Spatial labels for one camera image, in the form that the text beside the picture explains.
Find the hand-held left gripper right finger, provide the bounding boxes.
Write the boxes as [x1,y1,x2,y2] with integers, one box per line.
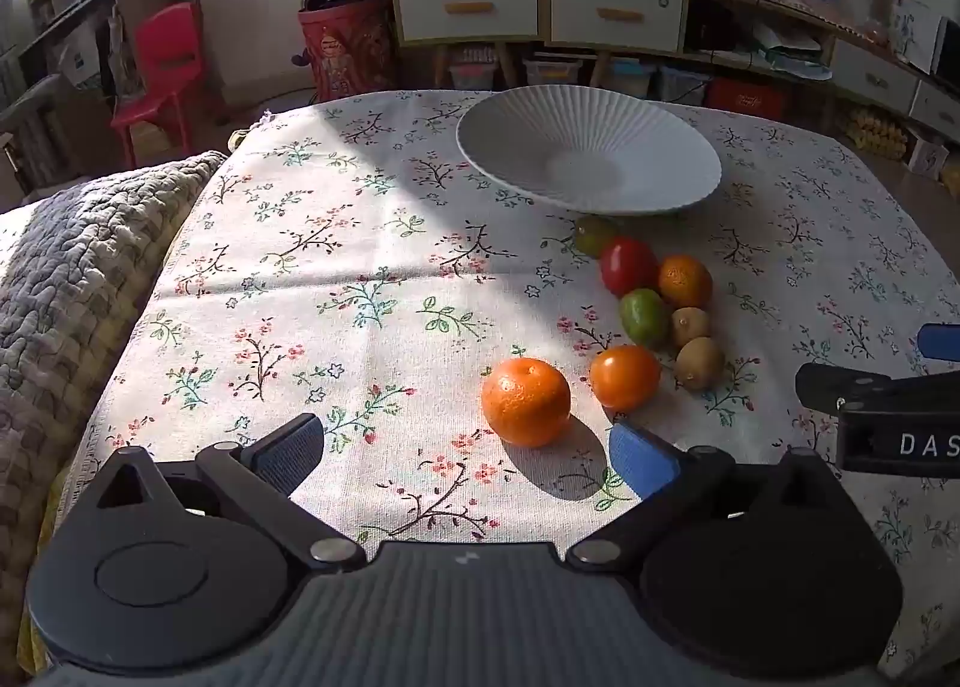
[566,421,856,572]

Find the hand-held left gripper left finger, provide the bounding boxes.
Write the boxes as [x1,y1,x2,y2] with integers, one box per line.
[96,413,368,572]

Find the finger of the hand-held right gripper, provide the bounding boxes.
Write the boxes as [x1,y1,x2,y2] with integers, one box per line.
[795,362,895,419]
[917,323,960,362]

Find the smooth orange persimmon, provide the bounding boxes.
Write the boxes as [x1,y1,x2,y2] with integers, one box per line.
[589,344,662,412]

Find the large brown kiwi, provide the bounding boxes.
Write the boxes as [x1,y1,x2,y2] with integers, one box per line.
[676,336,725,391]

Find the large bumpy orange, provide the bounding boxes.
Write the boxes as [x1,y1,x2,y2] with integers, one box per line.
[481,357,572,449]

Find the green round fruit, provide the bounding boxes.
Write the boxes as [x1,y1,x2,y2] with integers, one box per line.
[618,288,670,348]

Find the small brown kiwi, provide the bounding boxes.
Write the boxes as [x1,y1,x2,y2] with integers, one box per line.
[670,307,712,348]

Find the small mandarin orange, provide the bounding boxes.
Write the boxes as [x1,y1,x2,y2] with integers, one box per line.
[658,254,713,311]

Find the white ribbed plate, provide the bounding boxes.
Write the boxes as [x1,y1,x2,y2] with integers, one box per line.
[455,85,722,217]

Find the floral tablecloth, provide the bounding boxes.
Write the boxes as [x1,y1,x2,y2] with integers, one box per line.
[56,89,960,680]

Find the red tomato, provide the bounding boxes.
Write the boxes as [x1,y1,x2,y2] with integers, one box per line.
[599,237,660,298]

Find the yellow toy blocks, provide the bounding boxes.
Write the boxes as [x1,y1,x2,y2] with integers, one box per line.
[851,108,910,159]

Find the yellow-green fruit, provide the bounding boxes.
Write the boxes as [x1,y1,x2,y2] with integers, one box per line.
[574,214,620,259]

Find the small white low drawer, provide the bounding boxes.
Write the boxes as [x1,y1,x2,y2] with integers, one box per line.
[910,81,960,142]

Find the large white low drawer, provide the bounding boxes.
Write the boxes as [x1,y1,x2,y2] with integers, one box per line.
[832,40,920,114]

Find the grey quilted blanket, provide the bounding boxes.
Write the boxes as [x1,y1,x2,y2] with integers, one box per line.
[0,151,227,658]

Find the microwave oven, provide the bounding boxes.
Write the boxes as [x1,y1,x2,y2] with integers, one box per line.
[930,16,960,80]

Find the red cardboard box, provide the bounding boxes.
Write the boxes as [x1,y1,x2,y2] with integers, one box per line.
[709,78,788,122]

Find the clear storage box blue lid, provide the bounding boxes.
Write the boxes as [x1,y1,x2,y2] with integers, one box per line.
[660,66,710,104]
[607,61,657,99]

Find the long low wooden cabinet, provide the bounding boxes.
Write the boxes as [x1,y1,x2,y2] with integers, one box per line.
[684,0,960,148]

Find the clear storage box orange label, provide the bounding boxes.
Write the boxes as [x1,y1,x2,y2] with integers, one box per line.
[525,57,582,88]

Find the red printed bin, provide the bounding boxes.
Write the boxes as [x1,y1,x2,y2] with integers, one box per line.
[298,1,396,104]

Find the red plastic chair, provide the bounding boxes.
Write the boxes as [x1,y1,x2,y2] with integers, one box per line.
[111,2,207,167]

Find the clear storage box pink lid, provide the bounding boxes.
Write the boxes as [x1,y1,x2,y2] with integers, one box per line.
[448,49,500,88]

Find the white drawer with keyhole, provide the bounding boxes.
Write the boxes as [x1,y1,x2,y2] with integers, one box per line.
[395,0,539,43]

